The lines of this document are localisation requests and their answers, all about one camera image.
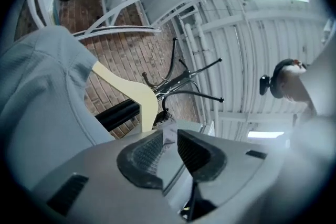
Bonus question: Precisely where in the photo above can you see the cream wooden hanger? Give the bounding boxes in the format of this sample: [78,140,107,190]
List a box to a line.
[91,61,160,132]

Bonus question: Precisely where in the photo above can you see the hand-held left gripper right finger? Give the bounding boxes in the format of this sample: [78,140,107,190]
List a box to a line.
[176,120,288,224]

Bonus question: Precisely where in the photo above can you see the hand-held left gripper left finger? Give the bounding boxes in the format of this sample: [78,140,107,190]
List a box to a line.
[33,129,185,224]

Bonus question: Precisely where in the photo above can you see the black head-worn camera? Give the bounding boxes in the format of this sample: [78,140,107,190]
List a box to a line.
[259,58,296,100]

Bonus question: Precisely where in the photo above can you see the white pipes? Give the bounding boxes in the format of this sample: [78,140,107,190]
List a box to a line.
[183,22,212,62]

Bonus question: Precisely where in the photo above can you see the person's head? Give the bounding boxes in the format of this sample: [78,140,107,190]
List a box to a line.
[278,59,318,116]

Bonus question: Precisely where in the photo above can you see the grey clothing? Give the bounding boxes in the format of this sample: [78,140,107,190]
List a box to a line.
[0,25,117,192]

